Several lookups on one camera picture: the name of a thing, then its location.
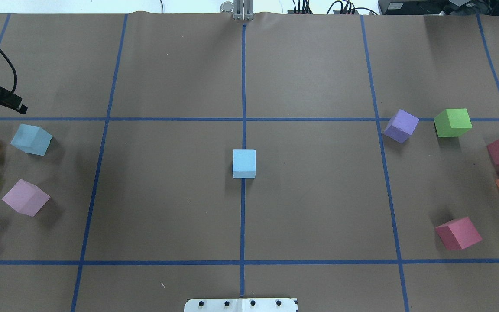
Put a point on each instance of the light blue handled foam block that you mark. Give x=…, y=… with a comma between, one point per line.
x=244, y=164

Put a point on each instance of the pink lilac foam block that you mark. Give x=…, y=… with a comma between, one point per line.
x=26, y=198

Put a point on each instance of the purple foam block near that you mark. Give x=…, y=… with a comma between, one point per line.
x=401, y=126

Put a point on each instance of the green foam block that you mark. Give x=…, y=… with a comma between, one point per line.
x=452, y=122

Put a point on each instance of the red pink foam block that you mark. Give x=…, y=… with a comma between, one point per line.
x=458, y=234

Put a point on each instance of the aluminium frame post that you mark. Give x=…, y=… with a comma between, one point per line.
x=243, y=10

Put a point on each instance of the white pedestal column base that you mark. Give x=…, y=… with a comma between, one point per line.
x=242, y=305

